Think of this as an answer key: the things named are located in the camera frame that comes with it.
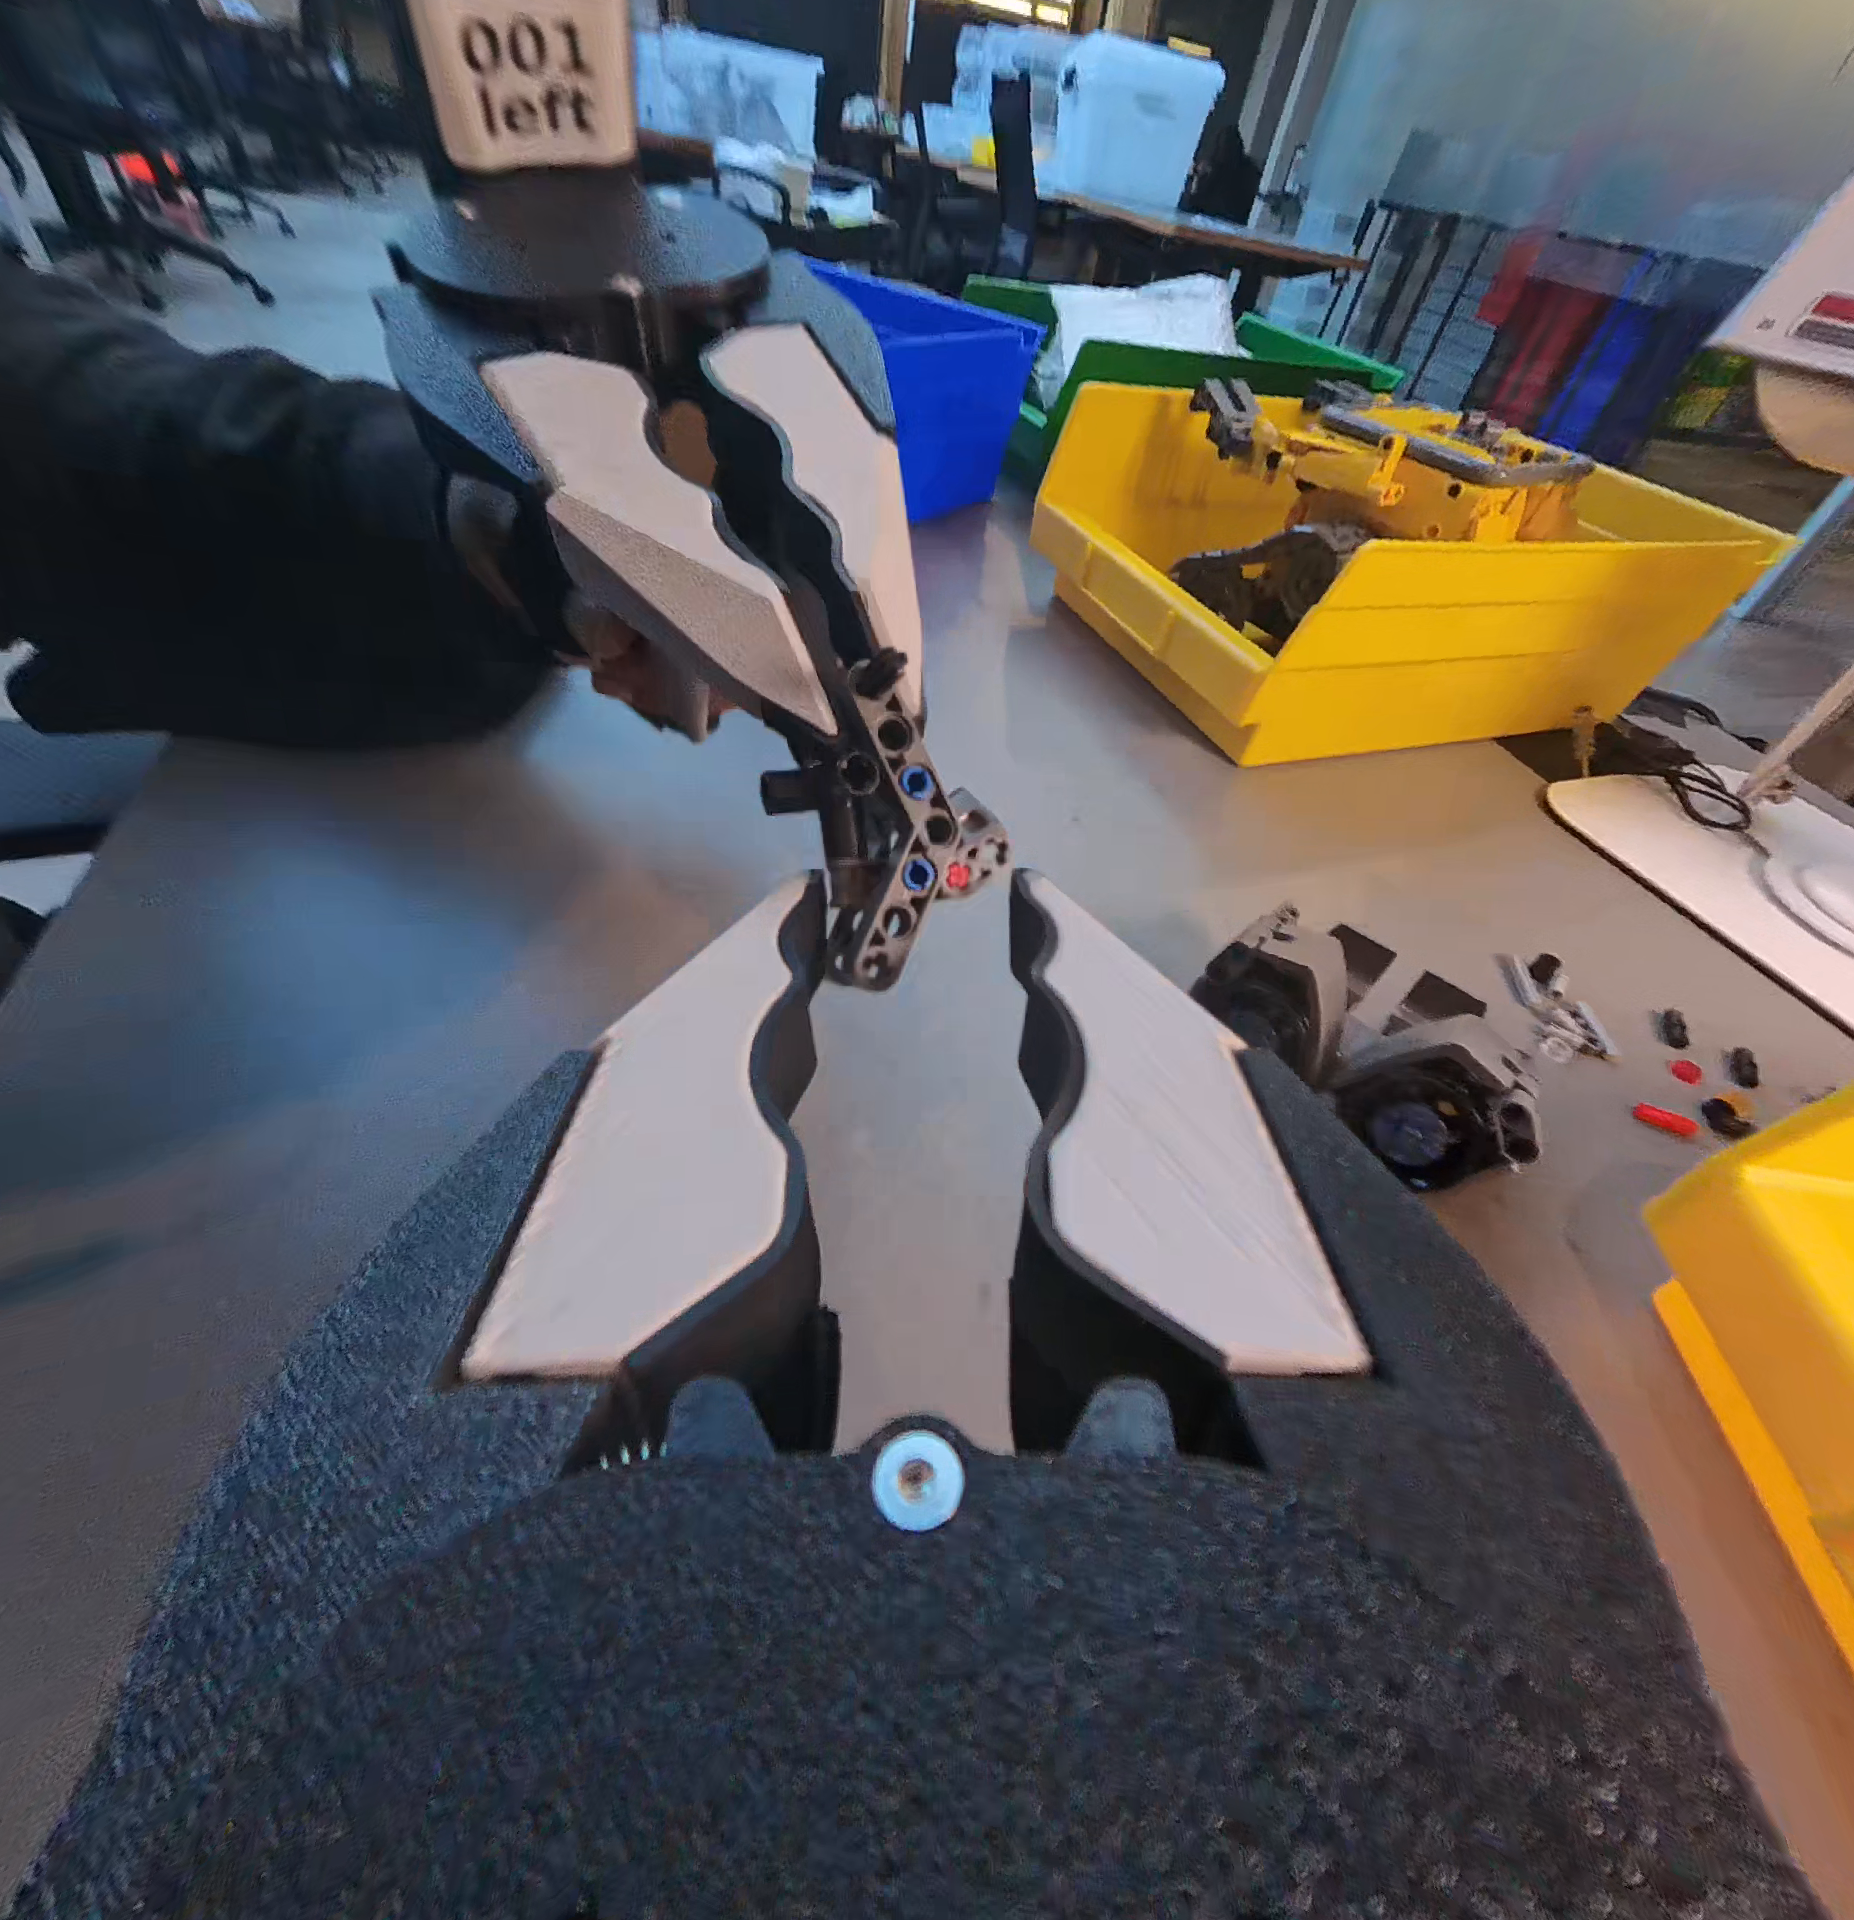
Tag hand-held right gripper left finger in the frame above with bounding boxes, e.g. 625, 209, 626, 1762
460, 869, 840, 1412

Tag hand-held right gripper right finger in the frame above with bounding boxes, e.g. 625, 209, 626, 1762
1006, 868, 1374, 1412

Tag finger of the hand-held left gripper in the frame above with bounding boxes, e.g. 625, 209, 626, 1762
479, 349, 840, 740
701, 321, 930, 711

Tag grey motor block assembly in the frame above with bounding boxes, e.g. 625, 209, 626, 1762
1190, 906, 1544, 1195

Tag dark grey brick beam assembly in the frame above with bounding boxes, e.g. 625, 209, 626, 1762
762, 644, 1014, 996

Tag person's left forearm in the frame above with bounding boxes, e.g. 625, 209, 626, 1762
0, 241, 577, 753

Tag grey desk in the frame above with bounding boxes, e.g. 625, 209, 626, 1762
0, 465, 1854, 1920

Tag person's left hand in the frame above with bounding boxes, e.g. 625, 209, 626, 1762
574, 598, 729, 743

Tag blue plastic bin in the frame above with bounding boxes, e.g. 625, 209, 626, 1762
800, 251, 1048, 528

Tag green plastic bin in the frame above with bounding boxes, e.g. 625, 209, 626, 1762
961, 273, 1408, 491

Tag white bubble wrap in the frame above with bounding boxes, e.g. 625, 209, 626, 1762
1039, 273, 1245, 406

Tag black office chair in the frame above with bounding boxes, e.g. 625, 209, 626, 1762
986, 75, 1044, 278

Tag wooden office table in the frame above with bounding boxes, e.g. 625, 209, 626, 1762
897, 151, 1370, 278

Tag white plastic storage box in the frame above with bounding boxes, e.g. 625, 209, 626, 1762
1056, 30, 1230, 213

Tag scattered small building pins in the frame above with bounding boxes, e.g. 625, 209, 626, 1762
1629, 1008, 1766, 1141

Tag yellow tracked toy robot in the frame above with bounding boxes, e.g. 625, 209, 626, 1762
1168, 375, 1601, 654

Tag yellow plastic parts bin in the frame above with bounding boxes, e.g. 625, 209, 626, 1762
1654, 1275, 1854, 1728
1028, 379, 1798, 771
1645, 1069, 1854, 1532

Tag white book stand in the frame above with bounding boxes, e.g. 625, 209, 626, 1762
1543, 142, 1854, 1059

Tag black cable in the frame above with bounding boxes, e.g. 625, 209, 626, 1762
1572, 705, 1762, 834

